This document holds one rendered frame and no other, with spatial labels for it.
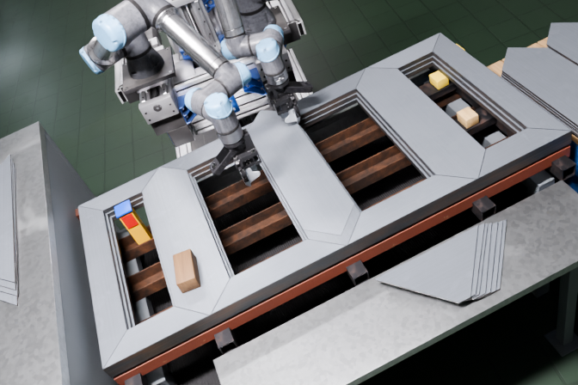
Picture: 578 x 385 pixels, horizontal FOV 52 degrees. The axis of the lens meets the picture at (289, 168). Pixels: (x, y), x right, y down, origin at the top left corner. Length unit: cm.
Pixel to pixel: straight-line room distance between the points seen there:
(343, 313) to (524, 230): 59
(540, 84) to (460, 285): 82
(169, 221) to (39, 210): 42
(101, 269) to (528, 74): 161
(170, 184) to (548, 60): 142
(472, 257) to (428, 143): 43
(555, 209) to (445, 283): 43
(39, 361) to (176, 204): 71
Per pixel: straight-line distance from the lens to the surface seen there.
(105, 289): 200
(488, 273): 178
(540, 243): 186
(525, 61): 231
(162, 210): 211
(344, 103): 228
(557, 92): 217
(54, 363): 169
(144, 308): 214
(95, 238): 218
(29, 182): 228
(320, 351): 173
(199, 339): 183
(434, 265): 177
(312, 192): 193
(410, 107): 214
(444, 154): 195
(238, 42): 210
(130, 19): 199
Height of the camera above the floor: 224
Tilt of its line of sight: 42 degrees down
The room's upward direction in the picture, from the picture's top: 21 degrees counter-clockwise
